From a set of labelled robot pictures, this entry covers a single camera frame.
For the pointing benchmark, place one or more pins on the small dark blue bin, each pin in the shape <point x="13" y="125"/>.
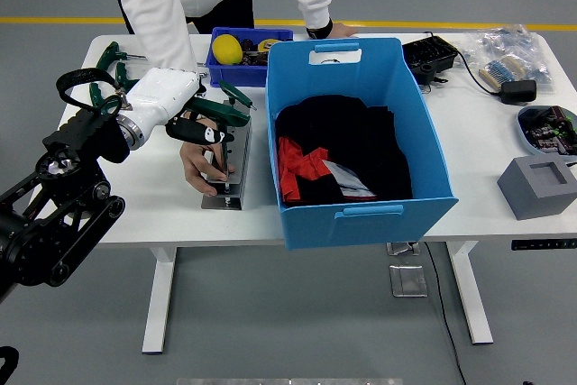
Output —
<point x="234" y="75"/>

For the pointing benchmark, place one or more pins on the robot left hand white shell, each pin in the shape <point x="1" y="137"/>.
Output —
<point x="162" y="92"/>

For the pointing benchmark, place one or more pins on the person's right forearm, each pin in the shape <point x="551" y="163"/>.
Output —
<point x="171" y="42"/>

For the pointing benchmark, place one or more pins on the pale blue oval plate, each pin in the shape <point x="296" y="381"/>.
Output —
<point x="525" y="141"/>

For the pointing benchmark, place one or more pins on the yellow tape measure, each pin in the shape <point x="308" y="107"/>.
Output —
<point x="266" y="44"/>

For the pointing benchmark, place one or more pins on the clear bags of components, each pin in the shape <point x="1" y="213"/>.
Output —
<point x="509" y="42"/>

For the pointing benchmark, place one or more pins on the small metal floor plate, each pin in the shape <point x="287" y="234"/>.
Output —
<point x="401" y="249"/>

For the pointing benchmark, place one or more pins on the black table control panel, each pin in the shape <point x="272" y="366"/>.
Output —
<point x="543" y="244"/>

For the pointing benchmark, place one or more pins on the person's right hand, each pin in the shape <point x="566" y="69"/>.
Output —
<point x="196" y="168"/>

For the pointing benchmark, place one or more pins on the yellow ball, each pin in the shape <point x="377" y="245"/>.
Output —
<point x="226" y="49"/>

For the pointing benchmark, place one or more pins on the beige resistor tape roll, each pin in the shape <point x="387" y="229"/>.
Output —
<point x="500" y="73"/>

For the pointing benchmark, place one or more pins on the red cloth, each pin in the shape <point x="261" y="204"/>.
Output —
<point x="293" y="168"/>

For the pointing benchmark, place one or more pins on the dark parts in bin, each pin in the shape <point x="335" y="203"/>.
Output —
<point x="252" y="58"/>

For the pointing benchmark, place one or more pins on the black round socket part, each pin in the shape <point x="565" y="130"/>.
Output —
<point x="426" y="73"/>

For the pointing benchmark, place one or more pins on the large blue folding box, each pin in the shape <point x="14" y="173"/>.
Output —
<point x="374" y="222"/>

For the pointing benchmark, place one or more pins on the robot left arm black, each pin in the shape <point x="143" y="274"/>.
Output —
<point x="54" y="222"/>

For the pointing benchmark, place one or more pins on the grey metal tool stand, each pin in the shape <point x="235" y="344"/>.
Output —
<point x="236" y="164"/>

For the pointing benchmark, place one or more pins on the person's left forearm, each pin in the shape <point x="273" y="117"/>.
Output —
<point x="315" y="6"/>

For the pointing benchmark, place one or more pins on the person's left hand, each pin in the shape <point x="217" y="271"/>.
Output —
<point x="340" y="31"/>

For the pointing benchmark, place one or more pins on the black plastic tray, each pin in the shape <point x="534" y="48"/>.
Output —
<point x="428" y="53"/>

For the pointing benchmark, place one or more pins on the white table leg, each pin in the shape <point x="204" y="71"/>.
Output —
<point x="471" y="295"/>
<point x="158" y="304"/>

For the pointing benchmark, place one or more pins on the grey white fabric piece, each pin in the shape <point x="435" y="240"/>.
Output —
<point x="349" y="180"/>

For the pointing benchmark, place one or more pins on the dark electronic parts pile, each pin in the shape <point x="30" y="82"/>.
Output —
<point x="550" y="130"/>

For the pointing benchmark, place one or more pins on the black power adapter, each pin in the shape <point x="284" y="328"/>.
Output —
<point x="518" y="92"/>

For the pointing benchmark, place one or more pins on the grey block with square recess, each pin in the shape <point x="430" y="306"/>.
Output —
<point x="532" y="200"/>

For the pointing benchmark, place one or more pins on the black cloth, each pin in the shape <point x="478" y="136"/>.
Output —
<point x="347" y="132"/>

